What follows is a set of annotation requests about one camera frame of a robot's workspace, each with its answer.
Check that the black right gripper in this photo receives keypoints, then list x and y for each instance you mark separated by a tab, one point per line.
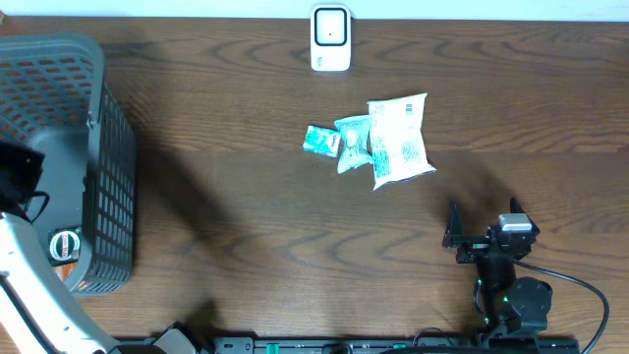
455	236

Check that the cream snack bag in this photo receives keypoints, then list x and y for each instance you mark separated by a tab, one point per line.
398	147

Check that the teal small snack packet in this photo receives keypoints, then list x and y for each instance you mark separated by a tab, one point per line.
354	132

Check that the teal gum box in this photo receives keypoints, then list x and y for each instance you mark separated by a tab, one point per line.
322	141

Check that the round black white container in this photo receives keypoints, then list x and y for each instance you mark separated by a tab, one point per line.
64	245

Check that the orange snack packet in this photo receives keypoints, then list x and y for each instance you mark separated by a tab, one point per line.
64	271

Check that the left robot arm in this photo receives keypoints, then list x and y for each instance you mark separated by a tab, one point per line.
37	309

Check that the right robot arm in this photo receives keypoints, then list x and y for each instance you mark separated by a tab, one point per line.
514	308

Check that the white barcode scanner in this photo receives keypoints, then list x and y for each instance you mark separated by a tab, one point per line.
331	38

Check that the grey plastic shopping basket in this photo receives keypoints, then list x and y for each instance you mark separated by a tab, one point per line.
54	100

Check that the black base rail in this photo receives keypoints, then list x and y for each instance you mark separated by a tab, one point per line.
249	345

